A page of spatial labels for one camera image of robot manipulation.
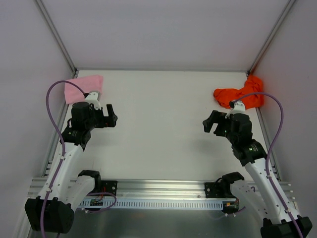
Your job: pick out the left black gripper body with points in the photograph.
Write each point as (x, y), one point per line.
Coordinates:
(106, 119)

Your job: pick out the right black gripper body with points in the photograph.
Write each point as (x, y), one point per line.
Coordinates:
(220, 123)

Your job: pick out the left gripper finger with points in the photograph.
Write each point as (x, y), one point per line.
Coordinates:
(110, 110)
(110, 121)

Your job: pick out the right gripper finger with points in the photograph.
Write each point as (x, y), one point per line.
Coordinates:
(217, 117)
(207, 124)

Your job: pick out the pink t shirt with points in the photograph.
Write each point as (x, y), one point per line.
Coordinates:
(87, 84)

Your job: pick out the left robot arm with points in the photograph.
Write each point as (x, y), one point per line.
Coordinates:
(52, 211)

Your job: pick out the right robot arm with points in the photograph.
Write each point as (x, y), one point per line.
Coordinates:
(271, 206)

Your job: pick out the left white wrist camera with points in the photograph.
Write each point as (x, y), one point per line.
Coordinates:
(93, 98)

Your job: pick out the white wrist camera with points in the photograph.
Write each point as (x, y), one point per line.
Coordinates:
(236, 107)
(93, 98)

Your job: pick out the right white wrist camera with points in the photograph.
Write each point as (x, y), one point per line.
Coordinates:
(236, 107)

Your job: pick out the left aluminium frame post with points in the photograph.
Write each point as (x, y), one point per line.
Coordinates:
(55, 34)

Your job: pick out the aluminium frame post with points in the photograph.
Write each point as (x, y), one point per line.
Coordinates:
(272, 34)
(55, 34)

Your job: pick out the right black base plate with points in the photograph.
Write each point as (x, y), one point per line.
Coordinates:
(213, 190)

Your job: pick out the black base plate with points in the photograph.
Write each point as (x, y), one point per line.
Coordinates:
(213, 190)
(109, 186)

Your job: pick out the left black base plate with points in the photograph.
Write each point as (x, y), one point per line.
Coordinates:
(109, 186)

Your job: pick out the aluminium mounting rail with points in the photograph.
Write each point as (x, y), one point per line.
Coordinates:
(162, 189)

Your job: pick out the slotted cable duct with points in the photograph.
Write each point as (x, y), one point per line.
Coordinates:
(89, 203)

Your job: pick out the right aluminium frame post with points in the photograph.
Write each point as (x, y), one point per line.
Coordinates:
(272, 34)

